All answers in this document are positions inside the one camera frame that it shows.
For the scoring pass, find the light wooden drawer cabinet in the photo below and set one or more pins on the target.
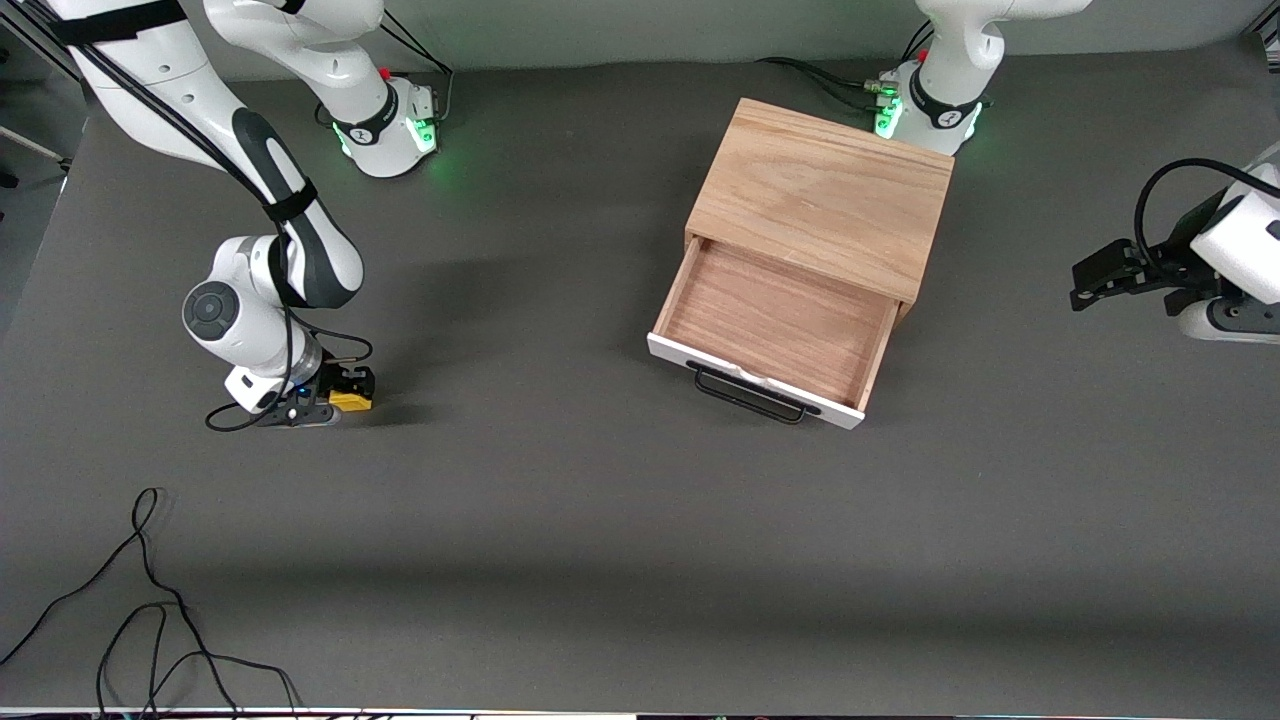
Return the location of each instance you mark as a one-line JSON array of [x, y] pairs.
[[820, 190]]

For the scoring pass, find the wooden drawer with white front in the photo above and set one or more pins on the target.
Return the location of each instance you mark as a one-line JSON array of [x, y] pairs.
[[780, 315]]

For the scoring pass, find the aluminium frame rail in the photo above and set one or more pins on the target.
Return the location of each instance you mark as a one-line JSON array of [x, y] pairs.
[[20, 42]]

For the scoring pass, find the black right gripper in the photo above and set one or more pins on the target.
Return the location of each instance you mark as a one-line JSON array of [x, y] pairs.
[[331, 381]]

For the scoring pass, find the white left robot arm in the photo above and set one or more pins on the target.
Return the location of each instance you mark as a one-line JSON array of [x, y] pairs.
[[945, 60]]

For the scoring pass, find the yellow wooden block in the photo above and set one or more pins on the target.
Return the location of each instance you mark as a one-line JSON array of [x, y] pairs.
[[352, 402]]

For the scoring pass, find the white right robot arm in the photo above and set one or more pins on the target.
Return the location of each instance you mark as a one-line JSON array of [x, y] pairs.
[[240, 330]]

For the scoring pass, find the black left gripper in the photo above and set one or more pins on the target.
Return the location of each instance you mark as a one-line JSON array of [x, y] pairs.
[[1176, 254]]

